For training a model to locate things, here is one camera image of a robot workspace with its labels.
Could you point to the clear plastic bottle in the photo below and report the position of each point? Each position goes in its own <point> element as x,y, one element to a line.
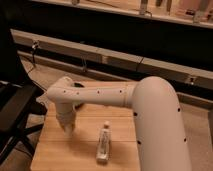
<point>102,155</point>

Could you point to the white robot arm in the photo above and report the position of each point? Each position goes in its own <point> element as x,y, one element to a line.
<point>162,142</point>

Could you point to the green bowl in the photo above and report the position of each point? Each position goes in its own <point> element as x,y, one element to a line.
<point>77,105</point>

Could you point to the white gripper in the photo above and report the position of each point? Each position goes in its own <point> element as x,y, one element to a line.
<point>67,122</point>

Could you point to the wooden table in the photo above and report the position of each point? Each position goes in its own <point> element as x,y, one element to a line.
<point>57,152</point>

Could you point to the black office chair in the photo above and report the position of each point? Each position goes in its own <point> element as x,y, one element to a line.
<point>16,104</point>

